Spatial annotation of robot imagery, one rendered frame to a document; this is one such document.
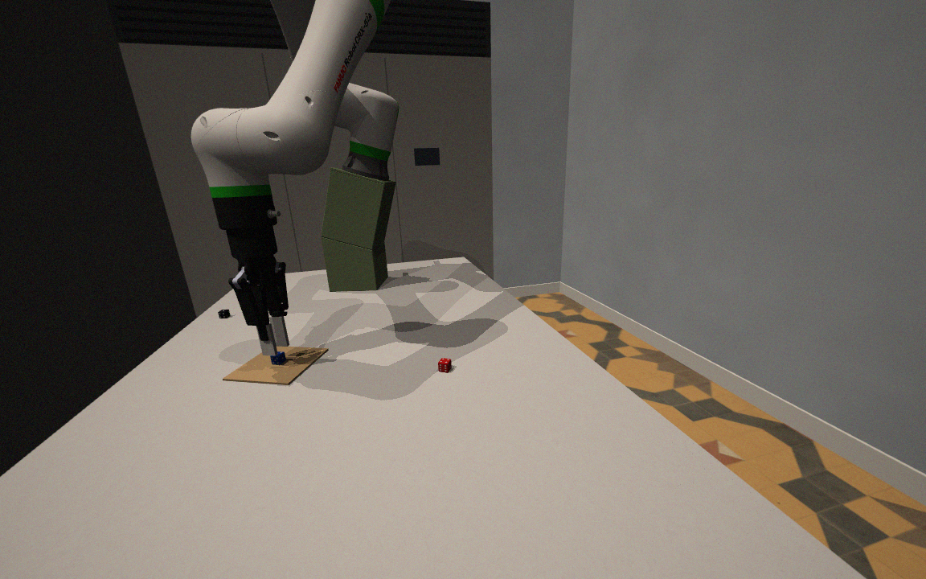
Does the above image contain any tan flat square mat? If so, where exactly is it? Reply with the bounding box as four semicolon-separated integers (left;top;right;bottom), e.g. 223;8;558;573
223;347;329;385

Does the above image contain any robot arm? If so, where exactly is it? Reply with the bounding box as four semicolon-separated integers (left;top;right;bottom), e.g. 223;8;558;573
191;0;399;231

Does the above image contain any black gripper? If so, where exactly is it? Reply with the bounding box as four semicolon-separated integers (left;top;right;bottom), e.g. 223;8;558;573
226;226;289;356

